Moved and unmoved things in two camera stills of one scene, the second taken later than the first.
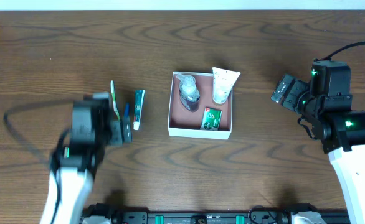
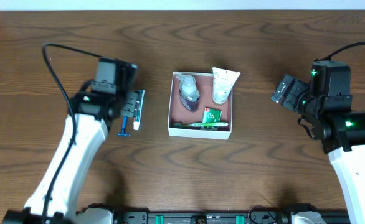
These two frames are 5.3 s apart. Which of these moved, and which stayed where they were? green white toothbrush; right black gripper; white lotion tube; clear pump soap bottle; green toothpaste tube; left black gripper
Moved: green white toothbrush; left black gripper
Stayed: white lotion tube; right black gripper; clear pump soap bottle; green toothpaste tube
